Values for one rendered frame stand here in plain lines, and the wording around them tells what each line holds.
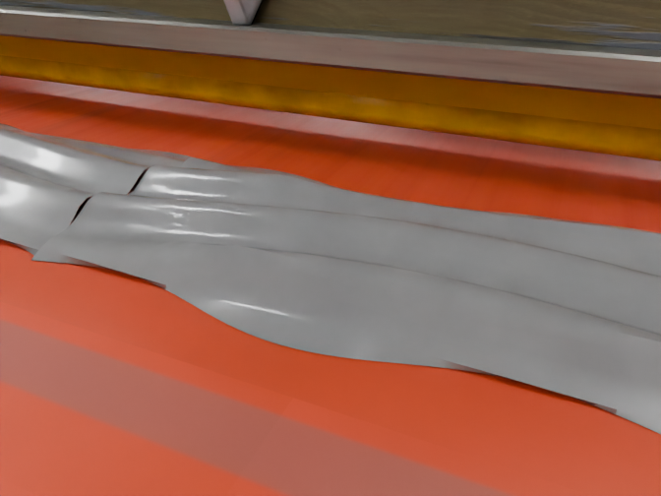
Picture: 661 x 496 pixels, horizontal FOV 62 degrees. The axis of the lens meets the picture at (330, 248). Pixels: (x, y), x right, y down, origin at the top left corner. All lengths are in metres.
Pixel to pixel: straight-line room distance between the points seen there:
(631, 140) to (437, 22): 0.07
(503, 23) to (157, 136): 0.13
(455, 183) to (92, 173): 0.11
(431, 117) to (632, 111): 0.06
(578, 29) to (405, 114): 0.06
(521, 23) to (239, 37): 0.09
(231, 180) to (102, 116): 0.11
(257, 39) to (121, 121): 0.08
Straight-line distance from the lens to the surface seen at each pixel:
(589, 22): 0.18
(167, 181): 0.16
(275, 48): 0.20
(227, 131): 0.22
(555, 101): 0.20
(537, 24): 0.18
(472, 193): 0.17
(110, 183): 0.17
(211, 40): 0.21
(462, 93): 0.20
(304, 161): 0.19
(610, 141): 0.20
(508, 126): 0.20
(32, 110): 0.28
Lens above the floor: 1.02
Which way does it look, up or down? 29 degrees down
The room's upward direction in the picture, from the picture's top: 1 degrees clockwise
